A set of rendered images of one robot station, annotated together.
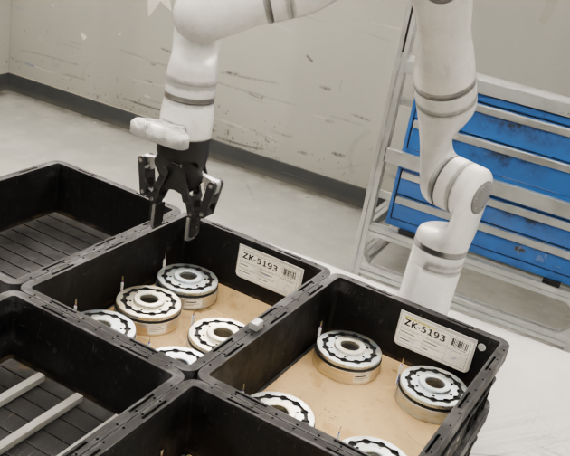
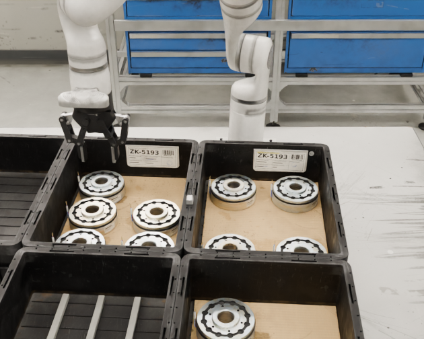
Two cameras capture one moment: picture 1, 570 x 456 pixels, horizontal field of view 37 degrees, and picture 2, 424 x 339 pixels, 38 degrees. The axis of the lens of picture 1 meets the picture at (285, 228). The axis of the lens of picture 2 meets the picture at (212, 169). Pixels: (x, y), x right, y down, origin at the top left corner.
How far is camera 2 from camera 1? 0.39 m
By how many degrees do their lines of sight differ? 22
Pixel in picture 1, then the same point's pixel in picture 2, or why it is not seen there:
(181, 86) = (87, 60)
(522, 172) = (211, 8)
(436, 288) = (256, 124)
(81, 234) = not seen: outside the picture
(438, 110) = (243, 14)
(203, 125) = (108, 82)
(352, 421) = (264, 231)
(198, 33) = (93, 20)
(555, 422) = (341, 175)
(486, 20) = not seen: outside the picture
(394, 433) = (291, 228)
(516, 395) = not seen: hidden behind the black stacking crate
